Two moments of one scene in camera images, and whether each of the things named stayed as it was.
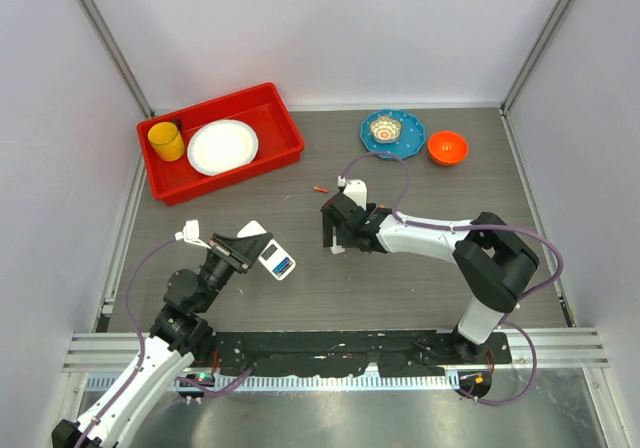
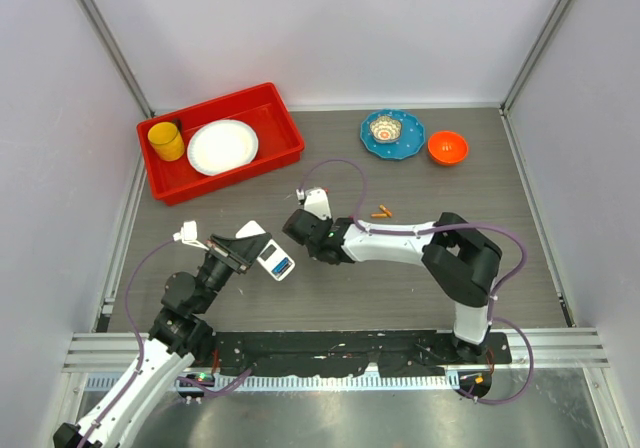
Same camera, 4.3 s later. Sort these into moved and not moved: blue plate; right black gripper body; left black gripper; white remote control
Moved: right black gripper body
Not moved: left black gripper; blue plate; white remote control
